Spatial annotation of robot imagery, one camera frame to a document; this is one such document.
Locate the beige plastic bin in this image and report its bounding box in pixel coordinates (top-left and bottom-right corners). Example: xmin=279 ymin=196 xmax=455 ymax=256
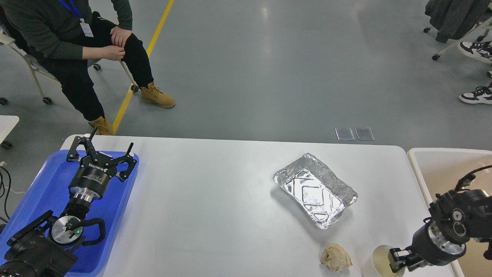
xmin=407 ymin=148 xmax=492 ymax=277

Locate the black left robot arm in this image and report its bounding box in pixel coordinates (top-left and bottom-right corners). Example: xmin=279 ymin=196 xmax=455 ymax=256
xmin=1 ymin=133 xmax=138 ymax=277

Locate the grey office chair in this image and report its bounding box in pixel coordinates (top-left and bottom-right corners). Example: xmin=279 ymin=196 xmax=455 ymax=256
xmin=0 ymin=29 xmax=140 ymax=105

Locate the small white side table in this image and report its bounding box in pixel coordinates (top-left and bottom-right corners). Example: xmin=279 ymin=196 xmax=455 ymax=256
xmin=0 ymin=115 xmax=19 ymax=150

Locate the right clear floor plate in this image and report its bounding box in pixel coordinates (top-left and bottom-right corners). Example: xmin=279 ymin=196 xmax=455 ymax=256
xmin=355 ymin=127 xmax=375 ymax=141

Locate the person in dark clothes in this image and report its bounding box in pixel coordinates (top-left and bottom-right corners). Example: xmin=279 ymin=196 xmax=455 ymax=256
xmin=1 ymin=0 xmax=176 ymax=135

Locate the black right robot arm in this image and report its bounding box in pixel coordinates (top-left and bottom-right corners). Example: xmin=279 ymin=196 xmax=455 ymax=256
xmin=388 ymin=165 xmax=492 ymax=273

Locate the clear floor plate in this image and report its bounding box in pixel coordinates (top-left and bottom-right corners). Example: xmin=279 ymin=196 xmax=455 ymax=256
xmin=334 ymin=127 xmax=355 ymax=141
xmin=355 ymin=127 xmax=375 ymax=141

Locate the black white sneaker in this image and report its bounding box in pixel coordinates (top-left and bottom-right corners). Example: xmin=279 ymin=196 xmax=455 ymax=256
xmin=457 ymin=41 xmax=492 ymax=64
xmin=458 ymin=86 xmax=492 ymax=105

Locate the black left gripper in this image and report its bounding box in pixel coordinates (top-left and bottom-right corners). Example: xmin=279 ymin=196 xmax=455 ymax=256
xmin=66 ymin=127 xmax=137 ymax=200

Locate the aluminium foil tray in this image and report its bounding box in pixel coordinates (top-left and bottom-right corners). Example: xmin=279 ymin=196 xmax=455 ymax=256
xmin=272 ymin=153 xmax=358 ymax=230

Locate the white paper cup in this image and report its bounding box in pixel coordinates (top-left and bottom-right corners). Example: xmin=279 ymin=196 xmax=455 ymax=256
xmin=371 ymin=244 xmax=404 ymax=277

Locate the left clear floor plate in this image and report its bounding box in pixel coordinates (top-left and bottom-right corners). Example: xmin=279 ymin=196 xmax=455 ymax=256
xmin=334 ymin=127 xmax=355 ymax=141

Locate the blue plastic tray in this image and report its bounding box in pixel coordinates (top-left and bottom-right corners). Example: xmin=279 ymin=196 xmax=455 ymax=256
xmin=0 ymin=150 xmax=138 ymax=277

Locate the black cable at left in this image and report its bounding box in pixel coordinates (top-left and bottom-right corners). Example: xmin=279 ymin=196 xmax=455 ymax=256
xmin=0 ymin=164 xmax=13 ymax=224

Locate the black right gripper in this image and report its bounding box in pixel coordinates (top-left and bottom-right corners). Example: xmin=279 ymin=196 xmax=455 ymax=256
xmin=388 ymin=222 xmax=466 ymax=273

